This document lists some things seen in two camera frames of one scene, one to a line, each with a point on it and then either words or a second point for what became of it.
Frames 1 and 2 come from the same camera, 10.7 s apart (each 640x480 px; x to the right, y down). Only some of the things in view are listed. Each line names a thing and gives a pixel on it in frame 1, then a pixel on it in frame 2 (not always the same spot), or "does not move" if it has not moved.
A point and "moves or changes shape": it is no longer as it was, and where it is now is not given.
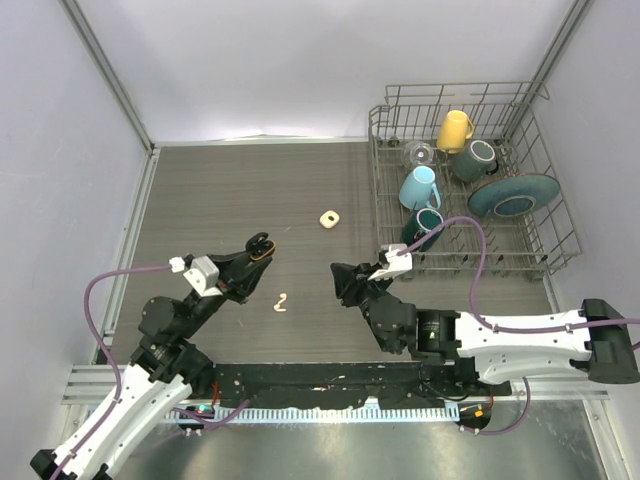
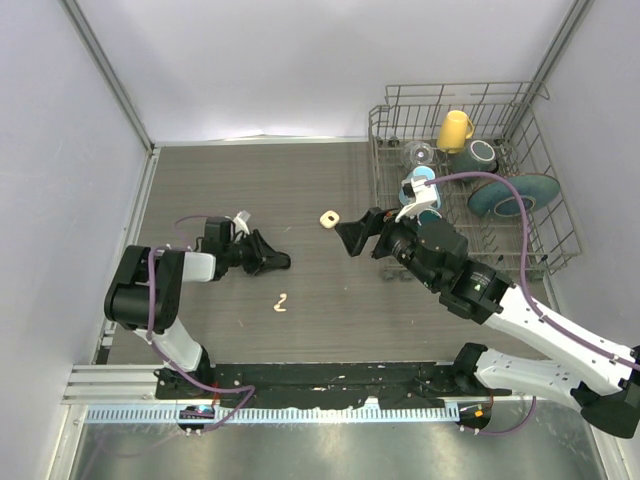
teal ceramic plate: [514, 195] does not move
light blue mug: [417, 187] does not move
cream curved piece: [277, 307] does not move
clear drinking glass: [417, 154] does not move
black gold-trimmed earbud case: [259, 246] moves or changes shape
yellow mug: [454, 130] does not move
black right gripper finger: [364, 270] to [373, 221]
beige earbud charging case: [329, 219] does not move
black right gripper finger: [344, 275] to [354, 235]
